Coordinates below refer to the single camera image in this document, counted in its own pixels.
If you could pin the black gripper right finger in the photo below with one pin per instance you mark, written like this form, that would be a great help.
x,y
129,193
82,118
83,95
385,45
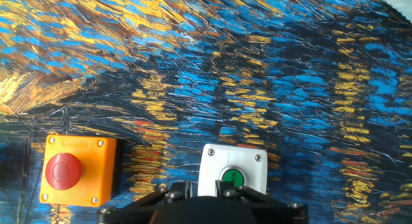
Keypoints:
x,y
277,211

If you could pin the white box small green button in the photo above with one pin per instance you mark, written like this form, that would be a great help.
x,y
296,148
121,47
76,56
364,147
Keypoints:
x,y
212,166

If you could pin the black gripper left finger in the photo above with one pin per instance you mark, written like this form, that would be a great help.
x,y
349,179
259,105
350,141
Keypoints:
x,y
138,209

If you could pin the orange box red mushroom button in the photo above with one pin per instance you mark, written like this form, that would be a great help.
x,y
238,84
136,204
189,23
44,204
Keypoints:
x,y
96,172

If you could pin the starry night painted cloth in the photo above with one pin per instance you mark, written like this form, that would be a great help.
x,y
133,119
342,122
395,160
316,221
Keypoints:
x,y
206,72

